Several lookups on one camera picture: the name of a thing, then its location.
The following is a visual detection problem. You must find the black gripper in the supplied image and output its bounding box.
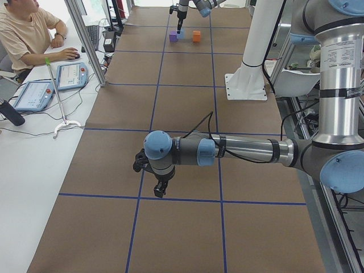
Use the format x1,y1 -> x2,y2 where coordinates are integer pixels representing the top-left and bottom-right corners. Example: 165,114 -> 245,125
169,4 -> 187,34
133,149 -> 175,198

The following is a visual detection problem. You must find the light blue foam block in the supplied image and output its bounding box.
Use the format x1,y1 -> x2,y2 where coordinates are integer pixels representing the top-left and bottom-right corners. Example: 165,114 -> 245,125
177,28 -> 185,40

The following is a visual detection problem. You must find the person's left hand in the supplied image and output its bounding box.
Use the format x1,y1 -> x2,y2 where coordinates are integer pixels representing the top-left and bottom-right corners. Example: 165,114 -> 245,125
58,48 -> 78,60

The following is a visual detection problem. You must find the seated person beige shirt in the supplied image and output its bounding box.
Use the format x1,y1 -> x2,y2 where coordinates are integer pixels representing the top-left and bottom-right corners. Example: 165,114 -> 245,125
1,1 -> 68,82

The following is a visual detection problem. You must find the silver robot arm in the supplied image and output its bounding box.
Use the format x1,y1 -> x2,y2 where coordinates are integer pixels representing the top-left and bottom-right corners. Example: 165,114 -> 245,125
169,0 -> 225,34
133,1 -> 363,198

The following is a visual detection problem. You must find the purple foam block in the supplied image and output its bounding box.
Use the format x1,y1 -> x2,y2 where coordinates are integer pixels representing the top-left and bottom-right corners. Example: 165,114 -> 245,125
169,31 -> 178,43

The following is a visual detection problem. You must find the black power adapter box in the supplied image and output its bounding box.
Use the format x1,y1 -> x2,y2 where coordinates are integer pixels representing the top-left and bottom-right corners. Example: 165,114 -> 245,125
103,31 -> 116,52

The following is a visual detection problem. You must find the black monitor stand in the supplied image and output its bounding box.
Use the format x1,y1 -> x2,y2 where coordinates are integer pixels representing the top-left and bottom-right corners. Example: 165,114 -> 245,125
106,0 -> 124,36

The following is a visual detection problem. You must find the black keyboard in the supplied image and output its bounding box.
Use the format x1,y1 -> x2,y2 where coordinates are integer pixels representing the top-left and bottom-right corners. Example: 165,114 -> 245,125
86,25 -> 100,51

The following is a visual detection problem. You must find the grey aluminium frame post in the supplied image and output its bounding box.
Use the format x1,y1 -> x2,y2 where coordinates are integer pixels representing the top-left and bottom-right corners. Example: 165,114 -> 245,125
64,0 -> 106,87

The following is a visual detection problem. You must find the far blue teach pendant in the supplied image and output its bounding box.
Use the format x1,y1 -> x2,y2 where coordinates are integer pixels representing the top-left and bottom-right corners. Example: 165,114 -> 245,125
56,62 -> 88,91

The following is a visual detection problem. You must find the person's right hand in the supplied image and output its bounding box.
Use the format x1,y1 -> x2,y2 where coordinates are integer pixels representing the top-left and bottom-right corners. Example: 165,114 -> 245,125
51,35 -> 64,48

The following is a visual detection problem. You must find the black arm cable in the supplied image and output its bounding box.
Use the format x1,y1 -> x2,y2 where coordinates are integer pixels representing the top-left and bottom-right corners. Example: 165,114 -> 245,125
181,110 -> 278,163

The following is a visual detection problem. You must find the black cylindrical bottle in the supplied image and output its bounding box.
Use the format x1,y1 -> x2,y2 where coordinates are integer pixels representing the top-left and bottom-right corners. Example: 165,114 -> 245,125
1,99 -> 25,126

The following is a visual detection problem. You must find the blue teach pendant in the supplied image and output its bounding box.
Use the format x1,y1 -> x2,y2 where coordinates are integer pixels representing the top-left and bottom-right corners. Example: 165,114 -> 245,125
56,62 -> 88,91
13,81 -> 54,112

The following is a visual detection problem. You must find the near blue teach pendant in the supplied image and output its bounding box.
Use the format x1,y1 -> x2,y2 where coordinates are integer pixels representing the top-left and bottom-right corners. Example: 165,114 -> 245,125
13,81 -> 54,112

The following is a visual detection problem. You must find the orange foam block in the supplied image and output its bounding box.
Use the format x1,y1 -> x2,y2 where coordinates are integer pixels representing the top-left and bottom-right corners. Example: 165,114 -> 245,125
192,30 -> 201,43

